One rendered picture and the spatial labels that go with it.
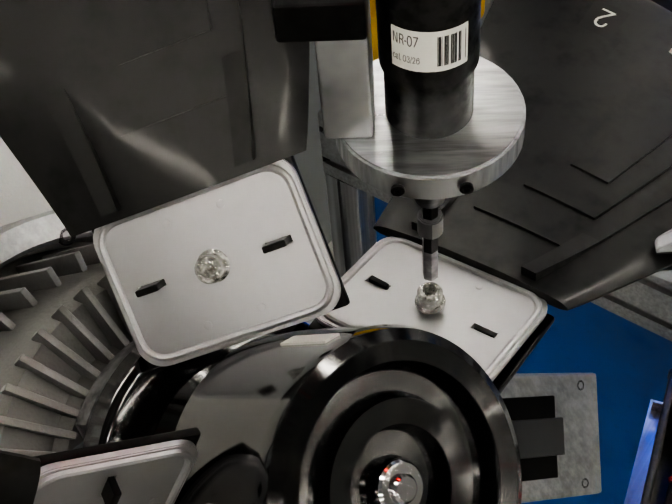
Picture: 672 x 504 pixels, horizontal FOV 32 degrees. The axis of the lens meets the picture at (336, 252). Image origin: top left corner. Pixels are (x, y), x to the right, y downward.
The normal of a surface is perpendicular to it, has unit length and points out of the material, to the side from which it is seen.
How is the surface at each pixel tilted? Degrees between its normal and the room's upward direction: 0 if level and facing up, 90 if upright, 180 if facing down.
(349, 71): 90
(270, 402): 43
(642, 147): 10
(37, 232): 50
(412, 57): 90
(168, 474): 94
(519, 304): 8
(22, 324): 36
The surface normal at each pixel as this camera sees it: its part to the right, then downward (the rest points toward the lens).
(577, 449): 0.58, -0.09
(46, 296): -0.44, -0.84
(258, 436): -0.77, -0.38
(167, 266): -0.19, 0.23
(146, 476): 0.46, 0.70
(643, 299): -0.59, 0.64
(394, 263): -0.08, -0.74
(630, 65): 0.09, -0.62
